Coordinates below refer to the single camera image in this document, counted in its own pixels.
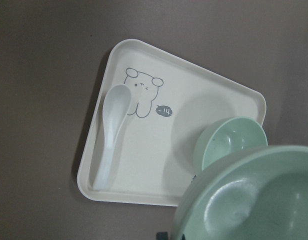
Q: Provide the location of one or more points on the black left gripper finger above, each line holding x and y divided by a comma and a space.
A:
162, 236

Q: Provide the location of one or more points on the green bowl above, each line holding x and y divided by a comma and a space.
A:
225, 137
254, 194

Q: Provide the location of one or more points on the cream rabbit tray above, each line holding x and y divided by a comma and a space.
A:
174, 100

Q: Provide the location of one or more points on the green bowl on tray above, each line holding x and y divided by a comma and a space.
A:
225, 137

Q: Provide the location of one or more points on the white ceramic spoon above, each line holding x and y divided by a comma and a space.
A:
116, 105

